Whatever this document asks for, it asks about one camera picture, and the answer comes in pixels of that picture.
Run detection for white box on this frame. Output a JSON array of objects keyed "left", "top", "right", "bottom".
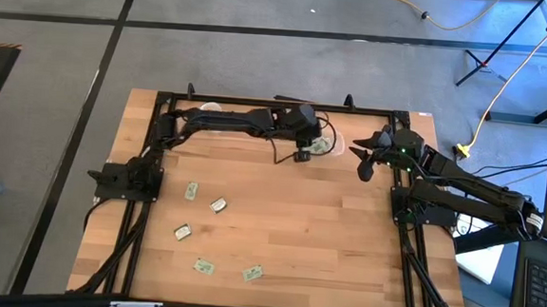
[{"left": 453, "top": 212, "right": 507, "bottom": 286}]

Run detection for dark desk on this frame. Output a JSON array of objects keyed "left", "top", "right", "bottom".
[{"left": 448, "top": 206, "right": 547, "bottom": 307}]

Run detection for clear plastic bin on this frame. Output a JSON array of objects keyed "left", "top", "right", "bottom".
[{"left": 309, "top": 130, "right": 347, "bottom": 159}]

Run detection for desk with black legs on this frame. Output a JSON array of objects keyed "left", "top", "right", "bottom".
[{"left": 453, "top": 0, "right": 547, "bottom": 126}]

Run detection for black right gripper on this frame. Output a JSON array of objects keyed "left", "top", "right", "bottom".
[{"left": 347, "top": 126, "right": 403, "bottom": 170}]

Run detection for black aluminium table frame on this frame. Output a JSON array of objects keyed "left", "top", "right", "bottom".
[{"left": 66, "top": 86, "right": 484, "bottom": 307}]

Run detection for green white sachet packet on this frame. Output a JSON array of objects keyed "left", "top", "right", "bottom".
[
  {"left": 173, "top": 221, "right": 193, "bottom": 242},
  {"left": 208, "top": 196, "right": 229, "bottom": 216},
  {"left": 183, "top": 181, "right": 200, "bottom": 202},
  {"left": 241, "top": 263, "right": 266, "bottom": 284},
  {"left": 192, "top": 258, "right": 217, "bottom": 277},
  {"left": 309, "top": 136, "right": 332, "bottom": 156}
]

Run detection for white plastic bowl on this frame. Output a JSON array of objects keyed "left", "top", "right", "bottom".
[{"left": 197, "top": 101, "right": 225, "bottom": 137}]

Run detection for yellow extension cable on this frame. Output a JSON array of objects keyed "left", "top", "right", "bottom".
[
  {"left": 370, "top": 0, "right": 504, "bottom": 35},
  {"left": 453, "top": 0, "right": 547, "bottom": 164}
]

